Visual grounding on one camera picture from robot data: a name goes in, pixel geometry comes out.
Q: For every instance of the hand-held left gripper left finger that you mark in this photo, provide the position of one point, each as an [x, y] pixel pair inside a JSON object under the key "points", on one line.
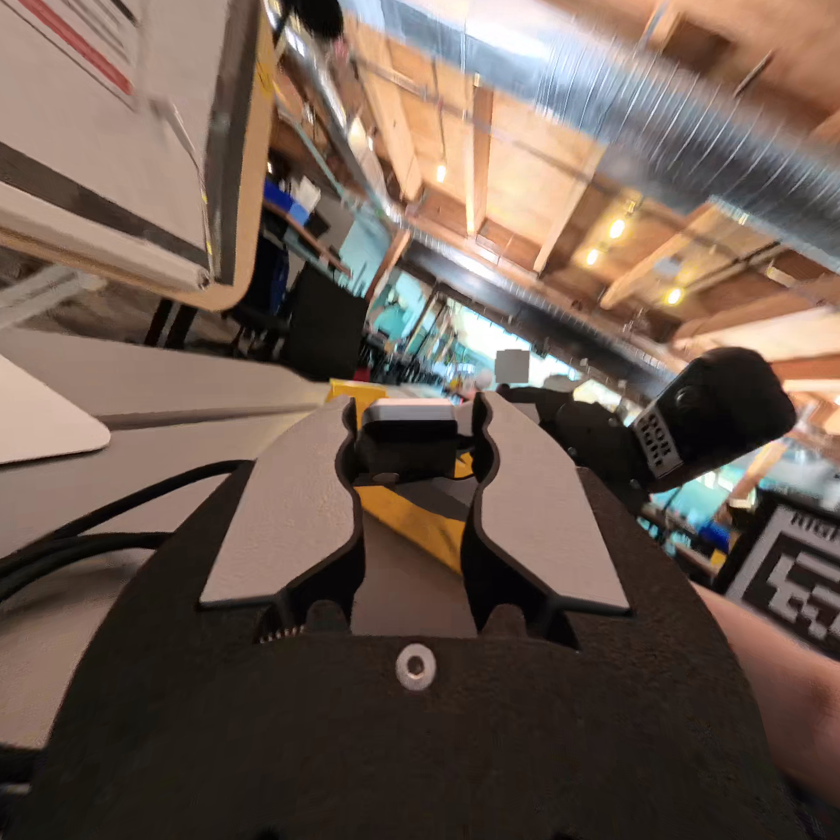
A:
{"points": [[282, 518]]}

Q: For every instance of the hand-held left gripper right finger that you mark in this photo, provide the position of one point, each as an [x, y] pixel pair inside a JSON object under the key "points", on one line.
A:
{"points": [[551, 525]]}

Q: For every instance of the yellow plastic bin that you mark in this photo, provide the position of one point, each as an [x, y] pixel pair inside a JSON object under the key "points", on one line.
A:
{"points": [[426, 528]]}

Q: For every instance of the silver hdmi port adapter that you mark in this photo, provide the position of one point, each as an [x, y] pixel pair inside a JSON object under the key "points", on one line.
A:
{"points": [[407, 446]]}

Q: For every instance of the person's right forearm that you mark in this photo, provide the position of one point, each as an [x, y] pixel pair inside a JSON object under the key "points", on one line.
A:
{"points": [[787, 709]]}

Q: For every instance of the wooden framed sign board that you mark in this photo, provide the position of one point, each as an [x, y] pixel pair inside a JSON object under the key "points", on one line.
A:
{"points": [[229, 164]]}

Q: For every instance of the laminated instruction sheet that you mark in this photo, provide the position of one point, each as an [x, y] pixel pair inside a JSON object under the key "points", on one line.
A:
{"points": [[98, 131]]}

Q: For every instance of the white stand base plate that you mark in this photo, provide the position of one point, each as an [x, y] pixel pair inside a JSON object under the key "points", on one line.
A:
{"points": [[46, 420]]}

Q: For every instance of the silver spiral ventilation duct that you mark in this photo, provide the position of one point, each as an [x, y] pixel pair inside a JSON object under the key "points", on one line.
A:
{"points": [[656, 131]]}

